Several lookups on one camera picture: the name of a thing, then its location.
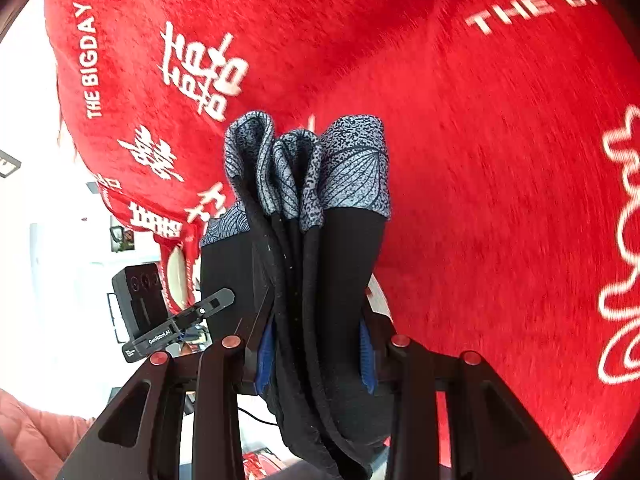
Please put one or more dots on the dark grey object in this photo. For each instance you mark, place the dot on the dark grey object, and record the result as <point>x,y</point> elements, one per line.
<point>7,163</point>

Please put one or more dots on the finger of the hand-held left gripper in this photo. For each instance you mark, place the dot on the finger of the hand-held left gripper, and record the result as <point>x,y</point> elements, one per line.
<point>227,275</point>

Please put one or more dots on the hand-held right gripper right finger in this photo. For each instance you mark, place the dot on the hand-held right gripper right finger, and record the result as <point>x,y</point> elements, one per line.
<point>367,360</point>

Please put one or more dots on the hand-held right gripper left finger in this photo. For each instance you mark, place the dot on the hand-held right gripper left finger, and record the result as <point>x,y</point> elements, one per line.
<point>265,360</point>

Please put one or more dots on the pink quilted cloth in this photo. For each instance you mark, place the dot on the pink quilted cloth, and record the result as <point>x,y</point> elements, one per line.
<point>35,435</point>

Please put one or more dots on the red box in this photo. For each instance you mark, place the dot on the red box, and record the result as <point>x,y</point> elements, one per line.
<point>260,462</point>

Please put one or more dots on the black pants with patterned waistband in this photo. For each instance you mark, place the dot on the black pants with patterned waistband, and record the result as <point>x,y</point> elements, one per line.
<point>330,285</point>

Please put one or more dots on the red printed blanket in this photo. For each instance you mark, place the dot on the red printed blanket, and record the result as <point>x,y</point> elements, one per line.
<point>450,160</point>

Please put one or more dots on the beige cushion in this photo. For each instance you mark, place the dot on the beige cushion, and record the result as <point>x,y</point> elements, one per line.
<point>176,280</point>

